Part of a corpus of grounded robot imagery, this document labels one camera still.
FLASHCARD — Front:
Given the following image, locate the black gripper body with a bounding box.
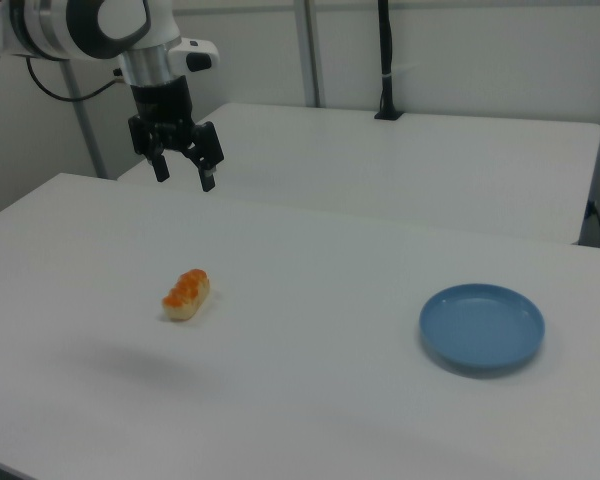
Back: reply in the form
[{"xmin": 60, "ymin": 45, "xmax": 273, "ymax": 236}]
[{"xmin": 127, "ymin": 75, "xmax": 226, "ymax": 171}]

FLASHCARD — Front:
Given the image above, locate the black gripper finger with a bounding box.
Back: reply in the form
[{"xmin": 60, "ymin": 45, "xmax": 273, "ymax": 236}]
[
  {"xmin": 198, "ymin": 163, "xmax": 218, "ymax": 194},
  {"xmin": 149, "ymin": 151, "xmax": 171, "ymax": 184}
]

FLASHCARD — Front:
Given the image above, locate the toy bread with orange topping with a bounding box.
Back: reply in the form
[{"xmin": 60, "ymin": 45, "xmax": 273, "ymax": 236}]
[{"xmin": 160, "ymin": 268, "xmax": 213, "ymax": 321}]

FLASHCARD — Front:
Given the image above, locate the blue round plate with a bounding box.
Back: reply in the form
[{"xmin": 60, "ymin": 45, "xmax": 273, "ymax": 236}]
[{"xmin": 418, "ymin": 283, "xmax": 546, "ymax": 380}]

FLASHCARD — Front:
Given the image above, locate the black pole stand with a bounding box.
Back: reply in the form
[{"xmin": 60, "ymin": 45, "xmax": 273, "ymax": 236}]
[{"xmin": 373, "ymin": 0, "xmax": 405, "ymax": 122}]

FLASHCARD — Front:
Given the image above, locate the grey metal frame post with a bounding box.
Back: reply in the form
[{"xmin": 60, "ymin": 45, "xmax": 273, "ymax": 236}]
[
  {"xmin": 293, "ymin": 0, "xmax": 327, "ymax": 108},
  {"xmin": 58, "ymin": 58, "xmax": 107, "ymax": 180}
]

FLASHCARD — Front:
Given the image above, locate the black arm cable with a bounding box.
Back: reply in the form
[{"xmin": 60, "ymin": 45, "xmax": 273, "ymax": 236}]
[{"xmin": 25, "ymin": 55, "xmax": 121, "ymax": 103}]

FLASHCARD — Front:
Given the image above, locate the black wall cable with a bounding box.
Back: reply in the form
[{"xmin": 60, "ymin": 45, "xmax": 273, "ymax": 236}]
[{"xmin": 586, "ymin": 199, "xmax": 600, "ymax": 249}]

